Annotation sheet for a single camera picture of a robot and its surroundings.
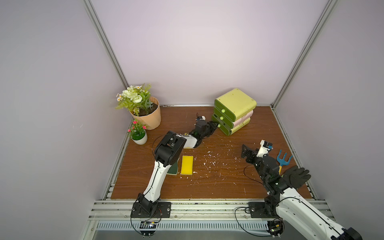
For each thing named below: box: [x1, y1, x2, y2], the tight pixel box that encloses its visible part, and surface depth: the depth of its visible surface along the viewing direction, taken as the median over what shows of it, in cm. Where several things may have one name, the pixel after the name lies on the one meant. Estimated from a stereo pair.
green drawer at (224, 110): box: [214, 99, 236, 122], surface depth 94 cm
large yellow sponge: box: [180, 155, 194, 175], surface depth 90 cm
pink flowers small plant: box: [127, 119, 147, 141], surface depth 94 cm
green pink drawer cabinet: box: [211, 88, 257, 136], surface depth 95 cm
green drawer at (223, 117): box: [213, 107, 235, 129], surface depth 99 cm
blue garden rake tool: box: [276, 149, 293, 175], surface depth 92 cm
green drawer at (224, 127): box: [211, 114, 233, 136], surface depth 101 cm
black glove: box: [282, 165, 312, 190], surface depth 85 cm
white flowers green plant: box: [115, 83, 154, 117], surface depth 85 cm
